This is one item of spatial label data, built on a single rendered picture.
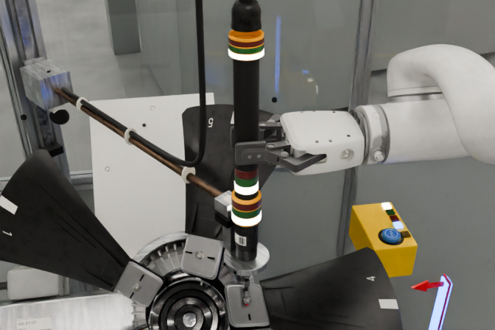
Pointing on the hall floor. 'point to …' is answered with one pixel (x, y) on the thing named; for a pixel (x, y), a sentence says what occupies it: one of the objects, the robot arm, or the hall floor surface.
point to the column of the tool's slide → (32, 138)
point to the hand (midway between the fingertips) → (247, 144)
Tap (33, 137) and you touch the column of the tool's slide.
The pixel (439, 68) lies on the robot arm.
